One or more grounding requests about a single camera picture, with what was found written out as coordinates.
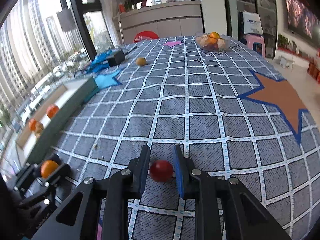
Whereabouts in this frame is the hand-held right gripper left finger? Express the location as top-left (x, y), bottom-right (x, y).
top-left (31, 144), bottom-right (151, 240)

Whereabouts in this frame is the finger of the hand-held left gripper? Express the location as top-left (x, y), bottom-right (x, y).
top-left (14, 164), bottom-right (43, 192)
top-left (44, 154), bottom-right (72, 189)

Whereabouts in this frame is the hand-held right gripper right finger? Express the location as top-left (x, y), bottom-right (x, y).
top-left (173, 144), bottom-right (292, 240)

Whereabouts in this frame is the red cherry tomato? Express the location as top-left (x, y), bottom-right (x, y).
top-left (149, 160), bottom-right (174, 183)

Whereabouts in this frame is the white cardboard box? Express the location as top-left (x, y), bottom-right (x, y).
top-left (15, 76), bottom-right (99, 167)

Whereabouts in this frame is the yellow-brown round fruit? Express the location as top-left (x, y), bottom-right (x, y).
top-left (35, 122), bottom-right (45, 138)

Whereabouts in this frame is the black power adapter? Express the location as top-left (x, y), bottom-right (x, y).
top-left (107, 50), bottom-right (126, 66)

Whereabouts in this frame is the red plastic stool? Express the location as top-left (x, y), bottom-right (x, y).
top-left (133, 31), bottom-right (160, 43)

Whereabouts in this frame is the glass bowl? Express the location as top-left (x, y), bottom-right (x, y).
top-left (194, 31), bottom-right (231, 52)

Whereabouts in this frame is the white counter cabinet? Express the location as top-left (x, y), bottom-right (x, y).
top-left (112, 0), bottom-right (204, 45)

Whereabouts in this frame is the grey hanging cloth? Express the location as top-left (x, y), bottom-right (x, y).
top-left (56, 8), bottom-right (75, 32)

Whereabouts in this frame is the pink plastic stool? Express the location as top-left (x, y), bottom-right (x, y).
top-left (244, 33), bottom-right (266, 57)

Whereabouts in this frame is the white step stool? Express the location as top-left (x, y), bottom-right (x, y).
top-left (279, 56), bottom-right (294, 68)

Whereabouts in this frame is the white shopping bag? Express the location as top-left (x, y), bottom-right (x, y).
top-left (239, 10), bottom-right (263, 35)

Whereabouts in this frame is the green potted plant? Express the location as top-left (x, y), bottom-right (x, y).
top-left (277, 34), bottom-right (290, 50)

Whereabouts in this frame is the low television console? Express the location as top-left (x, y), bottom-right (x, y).
top-left (275, 46), bottom-right (315, 67)

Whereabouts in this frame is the stack of red gift boxes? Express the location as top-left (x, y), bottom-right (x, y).
top-left (307, 50), bottom-right (320, 83)

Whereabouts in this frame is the glass door cabinet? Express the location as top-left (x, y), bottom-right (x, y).
top-left (222, 0), bottom-right (278, 58)

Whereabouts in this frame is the wall television screen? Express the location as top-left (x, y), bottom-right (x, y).
top-left (284, 0), bottom-right (320, 39)

